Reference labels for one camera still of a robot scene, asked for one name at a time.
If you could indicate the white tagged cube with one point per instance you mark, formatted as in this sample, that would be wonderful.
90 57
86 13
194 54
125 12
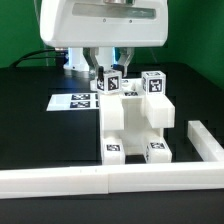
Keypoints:
109 81
153 82

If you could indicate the white U-shaped fence rail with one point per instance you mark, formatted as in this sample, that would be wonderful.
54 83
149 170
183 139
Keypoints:
105 179

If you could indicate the white tag sheet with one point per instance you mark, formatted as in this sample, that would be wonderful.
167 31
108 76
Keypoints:
73 102

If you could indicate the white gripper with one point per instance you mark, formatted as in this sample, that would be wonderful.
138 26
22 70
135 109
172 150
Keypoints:
104 23

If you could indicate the white chair seat plate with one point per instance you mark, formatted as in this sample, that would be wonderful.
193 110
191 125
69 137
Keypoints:
134 142

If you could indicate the white chair back frame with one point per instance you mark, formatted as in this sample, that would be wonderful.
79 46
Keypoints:
132 108

